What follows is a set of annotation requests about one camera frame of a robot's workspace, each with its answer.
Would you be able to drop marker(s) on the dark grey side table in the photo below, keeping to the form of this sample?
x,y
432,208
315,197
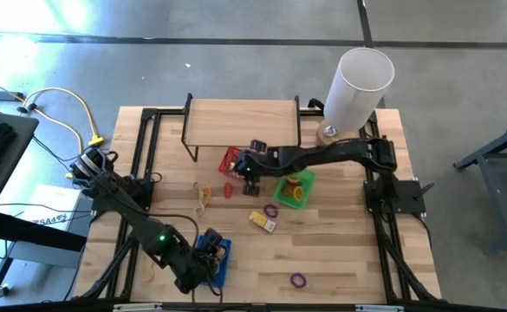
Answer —
x,y
6,182

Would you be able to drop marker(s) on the white shade table lamp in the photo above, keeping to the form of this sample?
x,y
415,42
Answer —
x,y
357,86

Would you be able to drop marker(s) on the yellow coil wristband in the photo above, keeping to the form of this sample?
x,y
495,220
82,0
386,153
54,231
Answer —
x,y
297,193
207,187
294,178

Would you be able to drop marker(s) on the blue plastic basket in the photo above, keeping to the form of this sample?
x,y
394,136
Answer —
x,y
226,264

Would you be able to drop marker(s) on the white cardboard box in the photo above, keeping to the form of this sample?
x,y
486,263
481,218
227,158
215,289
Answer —
x,y
49,203

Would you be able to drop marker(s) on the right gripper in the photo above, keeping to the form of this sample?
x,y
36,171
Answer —
x,y
257,164

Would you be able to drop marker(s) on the white table edge bracket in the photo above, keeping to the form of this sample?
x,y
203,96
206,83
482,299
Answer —
x,y
378,308
137,307

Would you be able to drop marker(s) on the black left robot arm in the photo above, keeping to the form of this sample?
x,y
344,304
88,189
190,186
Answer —
x,y
127,208

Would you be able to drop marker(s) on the yellow crayon pack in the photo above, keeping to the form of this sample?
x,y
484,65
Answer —
x,y
261,221
232,167

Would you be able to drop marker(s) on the purple coil wristband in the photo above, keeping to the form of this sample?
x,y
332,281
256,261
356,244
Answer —
x,y
291,280
265,211

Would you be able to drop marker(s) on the red plastic basket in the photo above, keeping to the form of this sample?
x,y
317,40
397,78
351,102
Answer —
x,y
225,162

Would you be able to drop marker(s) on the blue grey metal cart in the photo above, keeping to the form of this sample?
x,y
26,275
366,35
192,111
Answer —
x,y
491,208

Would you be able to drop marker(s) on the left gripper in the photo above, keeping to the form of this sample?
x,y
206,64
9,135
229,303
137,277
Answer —
x,y
199,262

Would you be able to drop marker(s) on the green plastic basket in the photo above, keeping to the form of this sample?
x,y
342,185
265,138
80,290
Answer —
x,y
307,201

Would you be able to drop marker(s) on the black metal table frame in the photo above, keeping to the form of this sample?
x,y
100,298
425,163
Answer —
x,y
148,115

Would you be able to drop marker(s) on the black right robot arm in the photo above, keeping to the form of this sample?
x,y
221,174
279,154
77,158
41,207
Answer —
x,y
331,154

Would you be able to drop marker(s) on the wooden shelf riser black frame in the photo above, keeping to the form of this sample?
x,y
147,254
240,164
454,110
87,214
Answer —
x,y
240,123

